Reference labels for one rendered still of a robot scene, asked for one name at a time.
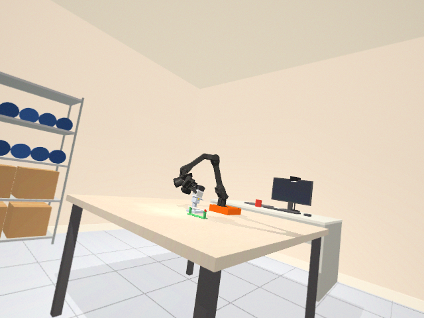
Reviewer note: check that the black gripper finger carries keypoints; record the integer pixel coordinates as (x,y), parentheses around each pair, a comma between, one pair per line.
(191,186)

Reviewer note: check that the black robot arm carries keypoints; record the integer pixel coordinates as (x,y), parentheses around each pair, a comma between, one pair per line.
(219,189)

